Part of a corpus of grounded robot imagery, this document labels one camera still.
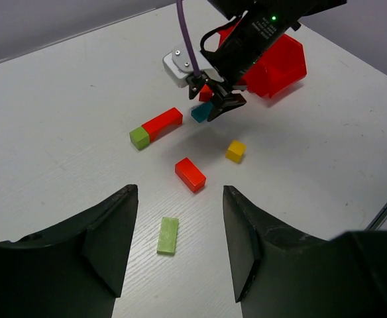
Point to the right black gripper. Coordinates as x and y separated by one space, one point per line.
255 31

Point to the light green flat block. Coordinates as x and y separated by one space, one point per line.
167 238

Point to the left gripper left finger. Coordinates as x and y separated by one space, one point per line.
77 267

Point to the green cube wood block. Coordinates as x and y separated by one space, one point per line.
139 138

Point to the small red cube block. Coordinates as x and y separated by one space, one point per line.
205 94

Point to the yellow cube wood block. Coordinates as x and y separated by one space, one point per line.
235 151

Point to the red rectangular wood block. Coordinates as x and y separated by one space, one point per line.
191 176

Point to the red arch wood block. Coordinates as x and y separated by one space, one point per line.
169 118

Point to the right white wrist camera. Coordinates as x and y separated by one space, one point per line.
178 65

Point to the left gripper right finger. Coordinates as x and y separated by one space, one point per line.
276 269

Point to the red plastic bin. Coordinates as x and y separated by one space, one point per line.
281 66

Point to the teal long wood block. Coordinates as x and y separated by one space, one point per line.
201 112

